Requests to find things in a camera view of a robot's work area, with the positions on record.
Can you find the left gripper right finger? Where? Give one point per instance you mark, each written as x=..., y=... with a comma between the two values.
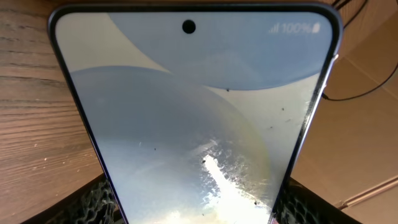
x=297, y=204

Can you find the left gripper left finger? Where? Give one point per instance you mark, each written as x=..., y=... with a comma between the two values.
x=94, y=203

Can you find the blue Galaxy smartphone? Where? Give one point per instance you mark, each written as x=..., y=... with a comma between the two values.
x=197, y=111

